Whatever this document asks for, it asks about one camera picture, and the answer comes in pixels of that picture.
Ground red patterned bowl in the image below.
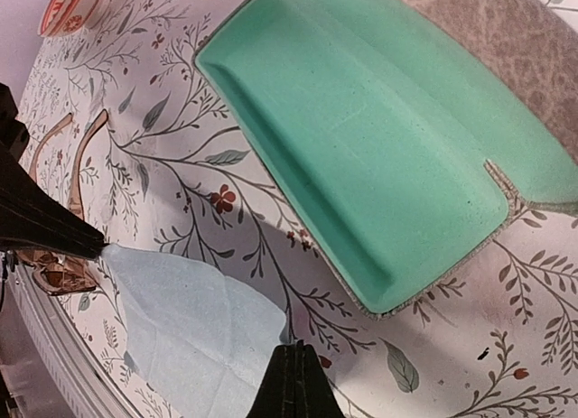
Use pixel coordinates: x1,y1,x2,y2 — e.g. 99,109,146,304
38,0,109,38

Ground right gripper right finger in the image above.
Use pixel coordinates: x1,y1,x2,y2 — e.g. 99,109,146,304
296,340,343,418

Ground front aluminium rail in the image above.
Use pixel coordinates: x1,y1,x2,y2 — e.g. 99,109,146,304
8,265,138,417

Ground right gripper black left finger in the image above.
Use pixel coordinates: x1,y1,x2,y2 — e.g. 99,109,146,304
247,344,297,418

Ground grey glasses case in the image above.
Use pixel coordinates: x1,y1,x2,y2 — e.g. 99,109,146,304
195,0,577,319

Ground brown sunglasses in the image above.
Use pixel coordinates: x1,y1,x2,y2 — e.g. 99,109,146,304
15,109,108,296

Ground floral tablecloth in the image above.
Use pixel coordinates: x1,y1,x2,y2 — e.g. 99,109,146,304
20,0,577,417

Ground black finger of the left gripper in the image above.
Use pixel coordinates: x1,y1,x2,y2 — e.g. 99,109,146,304
0,81,107,261

